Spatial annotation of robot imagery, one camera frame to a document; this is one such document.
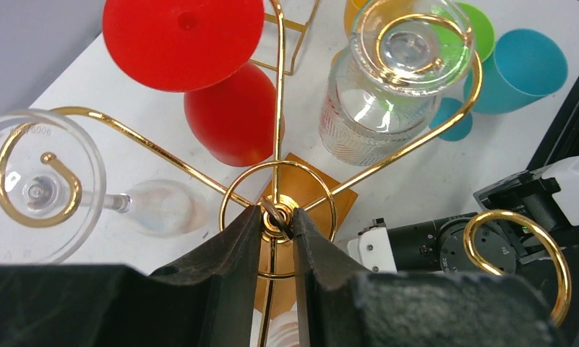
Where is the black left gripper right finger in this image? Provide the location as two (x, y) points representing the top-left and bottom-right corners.
(293, 208), (570, 346)

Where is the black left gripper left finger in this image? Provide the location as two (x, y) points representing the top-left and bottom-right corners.
(0, 206), (262, 346)

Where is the gold spiral rack wooden base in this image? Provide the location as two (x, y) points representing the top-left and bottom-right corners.
(0, 0), (572, 347)

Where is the clear champagne flute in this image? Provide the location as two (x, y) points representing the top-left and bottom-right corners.
(0, 109), (210, 265)

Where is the patterned clear glass goblet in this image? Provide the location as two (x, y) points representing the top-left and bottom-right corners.
(319, 1), (475, 166)

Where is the red plastic goblet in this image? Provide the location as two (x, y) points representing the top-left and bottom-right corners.
(102, 1), (276, 167)

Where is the blue plastic goblet front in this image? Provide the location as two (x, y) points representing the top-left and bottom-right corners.
(439, 28), (568, 142)

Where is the small clear wine glass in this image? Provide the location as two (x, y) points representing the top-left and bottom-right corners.
(249, 304), (300, 347)

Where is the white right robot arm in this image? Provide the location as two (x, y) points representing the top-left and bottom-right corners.
(338, 156), (579, 343)

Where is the orange plastic goblet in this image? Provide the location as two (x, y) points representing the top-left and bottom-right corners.
(343, 0), (367, 42)

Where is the green plastic goblet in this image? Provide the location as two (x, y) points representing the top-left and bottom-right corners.
(432, 2), (495, 62)

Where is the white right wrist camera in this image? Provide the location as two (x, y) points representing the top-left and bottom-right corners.
(347, 226), (398, 273)

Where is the gold rectangular wire glass rack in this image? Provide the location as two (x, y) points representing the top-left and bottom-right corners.
(250, 0), (320, 76)

